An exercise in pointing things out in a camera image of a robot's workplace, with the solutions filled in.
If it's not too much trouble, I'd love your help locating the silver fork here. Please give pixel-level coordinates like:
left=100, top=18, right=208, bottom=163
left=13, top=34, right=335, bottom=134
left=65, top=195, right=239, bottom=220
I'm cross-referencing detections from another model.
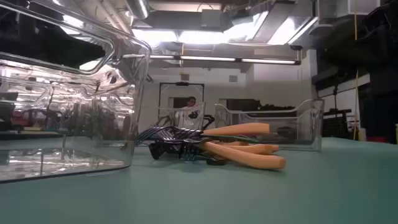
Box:
left=201, top=122, right=271, bottom=137

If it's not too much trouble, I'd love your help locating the wooden-handled fork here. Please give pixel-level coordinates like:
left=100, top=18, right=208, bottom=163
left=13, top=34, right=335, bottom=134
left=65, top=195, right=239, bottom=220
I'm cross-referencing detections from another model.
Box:
left=214, top=139, right=250, bottom=147
left=228, top=143, right=280, bottom=156
left=198, top=141, right=287, bottom=171

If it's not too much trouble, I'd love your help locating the clear plastic bin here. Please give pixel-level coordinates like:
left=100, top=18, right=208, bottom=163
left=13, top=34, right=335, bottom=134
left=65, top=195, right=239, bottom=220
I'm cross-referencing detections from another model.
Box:
left=213, top=98, right=325, bottom=152
left=0, top=0, right=152, bottom=184
left=156, top=101, right=207, bottom=131

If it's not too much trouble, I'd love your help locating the person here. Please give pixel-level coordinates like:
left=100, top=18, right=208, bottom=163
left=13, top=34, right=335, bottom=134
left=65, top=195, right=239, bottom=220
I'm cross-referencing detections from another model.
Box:
left=175, top=96, right=202, bottom=129

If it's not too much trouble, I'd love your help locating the long ceiling light bar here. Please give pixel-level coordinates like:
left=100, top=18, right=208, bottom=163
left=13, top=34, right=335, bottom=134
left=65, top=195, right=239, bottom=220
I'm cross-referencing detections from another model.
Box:
left=123, top=54, right=302, bottom=66

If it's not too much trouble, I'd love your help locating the gray ceiling box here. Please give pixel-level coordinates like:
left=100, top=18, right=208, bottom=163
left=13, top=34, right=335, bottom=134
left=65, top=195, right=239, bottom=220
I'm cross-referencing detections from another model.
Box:
left=200, top=9, right=225, bottom=32

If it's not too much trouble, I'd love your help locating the green table mat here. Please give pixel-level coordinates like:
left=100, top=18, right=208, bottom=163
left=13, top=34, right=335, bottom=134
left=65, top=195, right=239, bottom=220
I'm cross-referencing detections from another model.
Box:
left=0, top=136, right=398, bottom=224

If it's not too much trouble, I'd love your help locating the black tripod equipment stand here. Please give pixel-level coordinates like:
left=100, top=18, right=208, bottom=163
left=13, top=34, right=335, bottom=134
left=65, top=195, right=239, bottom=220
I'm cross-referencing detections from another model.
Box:
left=322, top=82, right=353, bottom=138

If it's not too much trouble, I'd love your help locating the red box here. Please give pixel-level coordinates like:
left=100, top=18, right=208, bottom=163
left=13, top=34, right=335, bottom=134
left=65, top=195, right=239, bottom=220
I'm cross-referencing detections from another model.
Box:
left=366, top=135, right=389, bottom=144

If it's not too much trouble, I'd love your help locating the silver ventilation duct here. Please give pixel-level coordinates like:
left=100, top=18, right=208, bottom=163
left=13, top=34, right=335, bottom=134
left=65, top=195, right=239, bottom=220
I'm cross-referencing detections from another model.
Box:
left=126, top=0, right=150, bottom=20

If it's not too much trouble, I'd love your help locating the yellow power cable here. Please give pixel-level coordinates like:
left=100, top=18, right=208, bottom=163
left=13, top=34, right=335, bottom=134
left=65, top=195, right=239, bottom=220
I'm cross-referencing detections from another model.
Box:
left=353, top=0, right=359, bottom=141

